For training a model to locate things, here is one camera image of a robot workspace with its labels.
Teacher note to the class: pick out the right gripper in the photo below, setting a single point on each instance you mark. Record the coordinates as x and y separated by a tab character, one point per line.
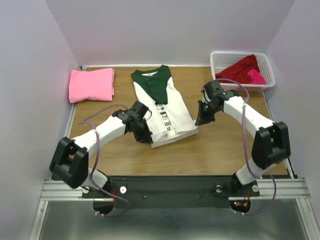
203	118

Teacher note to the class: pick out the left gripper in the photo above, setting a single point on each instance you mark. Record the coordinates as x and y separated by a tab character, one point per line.
146	137

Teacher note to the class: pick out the white and green t-shirt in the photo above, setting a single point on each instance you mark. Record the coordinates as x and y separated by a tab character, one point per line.
170	120

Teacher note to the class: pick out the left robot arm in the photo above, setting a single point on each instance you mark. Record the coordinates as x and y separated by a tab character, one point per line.
75	160

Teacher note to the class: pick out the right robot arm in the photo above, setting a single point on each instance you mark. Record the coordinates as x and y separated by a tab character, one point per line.
266	143

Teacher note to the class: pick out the folded pink t-shirt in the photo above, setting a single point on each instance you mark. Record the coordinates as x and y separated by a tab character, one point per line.
96	85

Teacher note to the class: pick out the dark red t-shirt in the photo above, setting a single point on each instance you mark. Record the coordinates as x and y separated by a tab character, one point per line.
241	72

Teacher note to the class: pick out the magenta t-shirt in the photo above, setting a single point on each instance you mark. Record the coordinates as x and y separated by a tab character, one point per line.
256	78

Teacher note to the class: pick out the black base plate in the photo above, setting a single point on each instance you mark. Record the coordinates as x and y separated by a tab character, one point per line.
152	192

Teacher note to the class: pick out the aluminium frame rail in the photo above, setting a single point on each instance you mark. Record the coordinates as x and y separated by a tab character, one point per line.
285	189

